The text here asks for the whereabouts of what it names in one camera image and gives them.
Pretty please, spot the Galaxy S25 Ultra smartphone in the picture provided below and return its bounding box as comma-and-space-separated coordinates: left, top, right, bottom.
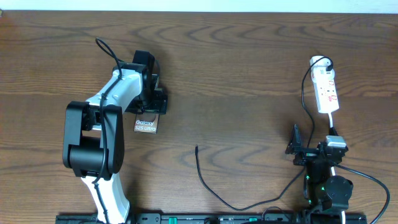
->
134, 113, 159, 134

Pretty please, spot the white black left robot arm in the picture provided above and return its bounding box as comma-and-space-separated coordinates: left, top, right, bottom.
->
62, 50, 168, 223

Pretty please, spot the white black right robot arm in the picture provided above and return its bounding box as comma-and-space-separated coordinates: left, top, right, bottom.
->
285, 125, 353, 223

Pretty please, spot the white power strip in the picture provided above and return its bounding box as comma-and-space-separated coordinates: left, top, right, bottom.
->
310, 55, 339, 114

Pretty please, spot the white power strip cord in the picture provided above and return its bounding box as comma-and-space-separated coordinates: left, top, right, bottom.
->
328, 112, 346, 224

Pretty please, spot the black charger cable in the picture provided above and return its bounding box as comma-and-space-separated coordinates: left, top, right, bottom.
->
195, 55, 335, 212

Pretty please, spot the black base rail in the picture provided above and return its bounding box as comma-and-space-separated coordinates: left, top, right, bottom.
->
55, 211, 367, 224

